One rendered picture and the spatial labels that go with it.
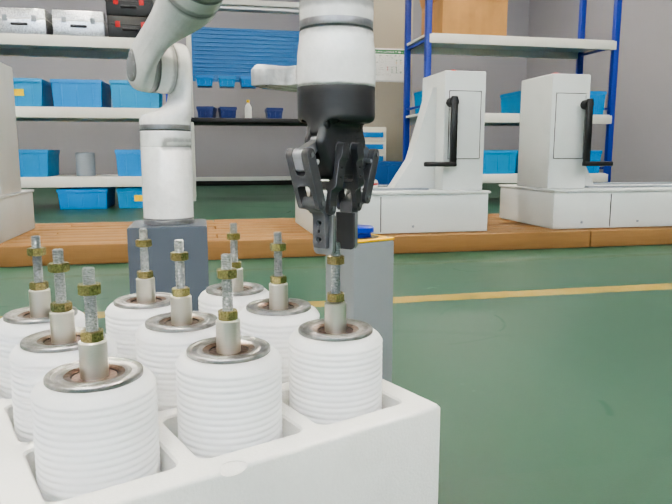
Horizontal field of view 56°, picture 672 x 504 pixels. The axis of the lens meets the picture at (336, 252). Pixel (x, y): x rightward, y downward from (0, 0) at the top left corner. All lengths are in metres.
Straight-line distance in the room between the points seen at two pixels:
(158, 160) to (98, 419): 0.74
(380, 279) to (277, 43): 5.99
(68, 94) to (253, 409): 4.97
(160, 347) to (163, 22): 0.60
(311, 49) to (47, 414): 0.38
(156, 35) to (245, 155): 7.95
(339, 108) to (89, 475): 0.37
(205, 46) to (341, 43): 6.14
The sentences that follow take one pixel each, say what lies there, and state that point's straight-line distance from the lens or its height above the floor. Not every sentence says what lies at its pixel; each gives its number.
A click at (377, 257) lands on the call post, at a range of 0.87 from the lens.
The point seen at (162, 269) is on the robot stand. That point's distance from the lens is 1.19.
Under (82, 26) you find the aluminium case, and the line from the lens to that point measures 5.49.
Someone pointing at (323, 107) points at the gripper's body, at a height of 0.47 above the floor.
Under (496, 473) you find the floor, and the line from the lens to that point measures 0.94.
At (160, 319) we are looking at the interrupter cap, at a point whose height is 0.25.
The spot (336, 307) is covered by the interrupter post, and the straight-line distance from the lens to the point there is 0.63.
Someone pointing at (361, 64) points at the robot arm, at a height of 0.51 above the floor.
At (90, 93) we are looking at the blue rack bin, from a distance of 5.42.
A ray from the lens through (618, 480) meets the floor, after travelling 0.97.
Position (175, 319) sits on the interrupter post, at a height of 0.26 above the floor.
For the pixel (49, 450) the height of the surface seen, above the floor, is 0.21.
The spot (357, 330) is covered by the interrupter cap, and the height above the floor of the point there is 0.25.
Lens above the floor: 0.43
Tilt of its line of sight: 9 degrees down
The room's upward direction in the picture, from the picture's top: straight up
